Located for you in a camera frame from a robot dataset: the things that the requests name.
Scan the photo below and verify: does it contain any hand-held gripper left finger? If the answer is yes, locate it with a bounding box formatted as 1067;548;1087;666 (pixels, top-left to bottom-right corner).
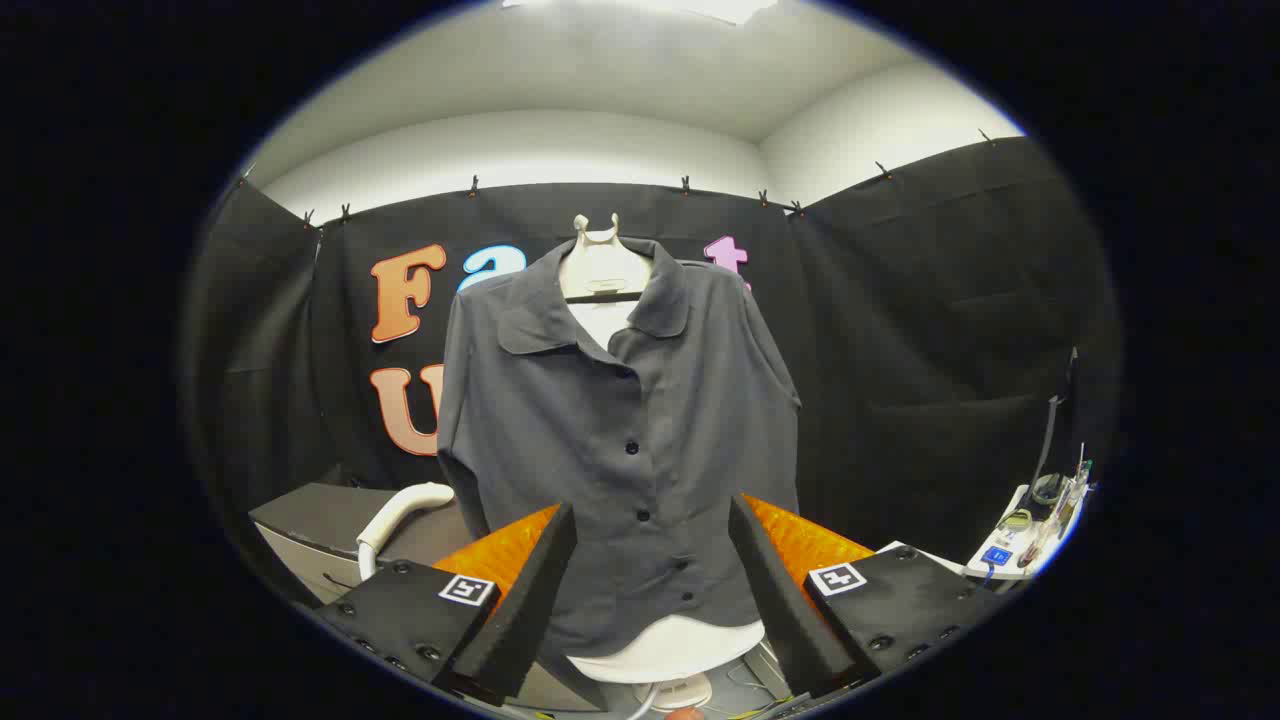
315;500;579;709

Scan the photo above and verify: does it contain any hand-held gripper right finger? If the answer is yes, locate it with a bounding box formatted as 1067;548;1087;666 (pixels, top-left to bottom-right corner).
728;492;1011;701

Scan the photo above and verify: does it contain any white garment steamer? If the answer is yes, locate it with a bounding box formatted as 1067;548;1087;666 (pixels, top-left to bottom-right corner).
357;482;456;581

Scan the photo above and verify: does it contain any grey button shirt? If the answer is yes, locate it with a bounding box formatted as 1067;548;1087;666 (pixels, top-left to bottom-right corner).
437;237;803;661

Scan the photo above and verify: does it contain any white mannequin stand base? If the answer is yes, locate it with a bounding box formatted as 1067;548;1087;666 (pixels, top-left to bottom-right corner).
632;672;713;713

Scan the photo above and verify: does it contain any grey cabinet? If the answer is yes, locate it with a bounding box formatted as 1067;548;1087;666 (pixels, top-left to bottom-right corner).
248;483;611;713

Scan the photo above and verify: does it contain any white device with blue label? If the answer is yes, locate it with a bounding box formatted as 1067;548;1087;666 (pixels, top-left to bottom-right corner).
965;460;1093;583

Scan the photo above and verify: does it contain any white mannequin torso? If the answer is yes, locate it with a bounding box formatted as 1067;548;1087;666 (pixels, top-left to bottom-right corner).
558;213;771;686

